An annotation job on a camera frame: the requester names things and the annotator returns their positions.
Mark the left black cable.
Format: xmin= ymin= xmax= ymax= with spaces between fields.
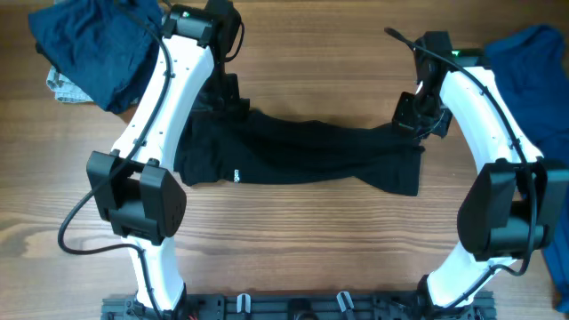
xmin=57 ymin=0 xmax=246 ymax=320

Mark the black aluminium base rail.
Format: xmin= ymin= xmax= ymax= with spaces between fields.
xmin=100 ymin=291 xmax=497 ymax=320

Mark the black polo shirt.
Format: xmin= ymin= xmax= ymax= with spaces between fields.
xmin=174 ymin=99 xmax=424 ymax=196

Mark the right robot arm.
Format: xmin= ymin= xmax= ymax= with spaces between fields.
xmin=385 ymin=28 xmax=568 ymax=319

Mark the white patterned folded cloth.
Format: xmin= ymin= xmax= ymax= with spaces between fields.
xmin=45 ymin=65 xmax=140 ymax=106

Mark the right black cable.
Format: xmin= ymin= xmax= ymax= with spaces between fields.
xmin=383 ymin=27 xmax=539 ymax=308

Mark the bright blue shirt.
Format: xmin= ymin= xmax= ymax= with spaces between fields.
xmin=484 ymin=24 xmax=569 ymax=314

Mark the folded dark blue garment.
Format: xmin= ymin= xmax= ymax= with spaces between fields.
xmin=28 ymin=0 xmax=163 ymax=114

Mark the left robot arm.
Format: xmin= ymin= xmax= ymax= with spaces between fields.
xmin=87 ymin=0 xmax=250 ymax=319

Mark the black cable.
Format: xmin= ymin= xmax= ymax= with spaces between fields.
xmin=57 ymin=0 xmax=246 ymax=320
xmin=383 ymin=27 xmax=539 ymax=308

